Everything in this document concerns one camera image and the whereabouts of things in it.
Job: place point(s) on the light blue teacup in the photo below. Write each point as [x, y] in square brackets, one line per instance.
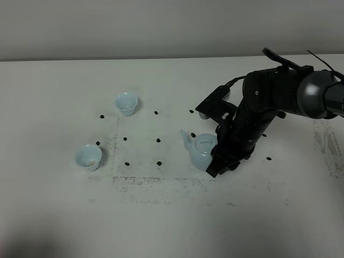
[88, 157]
[126, 103]

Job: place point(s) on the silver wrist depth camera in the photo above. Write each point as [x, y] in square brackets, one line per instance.
[213, 105]

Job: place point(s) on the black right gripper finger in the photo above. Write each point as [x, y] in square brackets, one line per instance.
[219, 165]

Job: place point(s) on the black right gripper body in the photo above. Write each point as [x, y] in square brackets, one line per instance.
[239, 135]

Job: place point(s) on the near light blue teacup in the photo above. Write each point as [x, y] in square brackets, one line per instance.
[88, 157]

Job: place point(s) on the far light blue teacup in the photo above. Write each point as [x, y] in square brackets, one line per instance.
[126, 103]

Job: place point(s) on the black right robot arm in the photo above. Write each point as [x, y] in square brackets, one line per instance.
[288, 88]

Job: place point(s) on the light blue porcelain teapot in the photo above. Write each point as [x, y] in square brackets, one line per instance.
[199, 149]

